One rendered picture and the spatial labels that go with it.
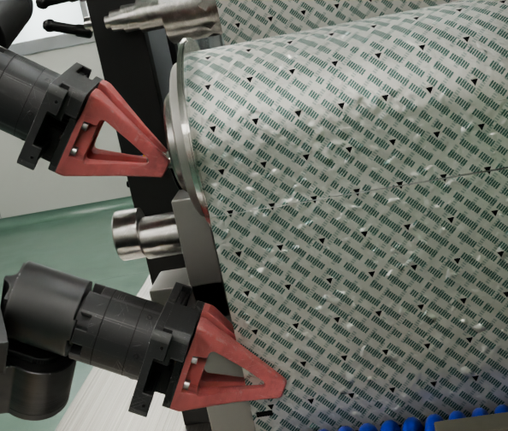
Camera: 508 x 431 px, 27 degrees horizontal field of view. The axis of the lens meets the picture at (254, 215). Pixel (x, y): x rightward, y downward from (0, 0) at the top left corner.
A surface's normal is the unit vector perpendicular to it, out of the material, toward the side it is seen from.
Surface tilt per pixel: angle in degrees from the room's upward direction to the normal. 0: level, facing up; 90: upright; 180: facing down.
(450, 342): 91
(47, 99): 93
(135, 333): 63
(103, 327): 67
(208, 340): 101
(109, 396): 0
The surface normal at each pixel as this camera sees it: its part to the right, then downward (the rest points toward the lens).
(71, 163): 0.29, 0.43
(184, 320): 0.30, -0.91
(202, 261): -0.10, 0.26
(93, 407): -0.19, -0.95
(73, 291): 0.22, -0.64
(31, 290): 0.13, -0.39
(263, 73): -0.21, -0.47
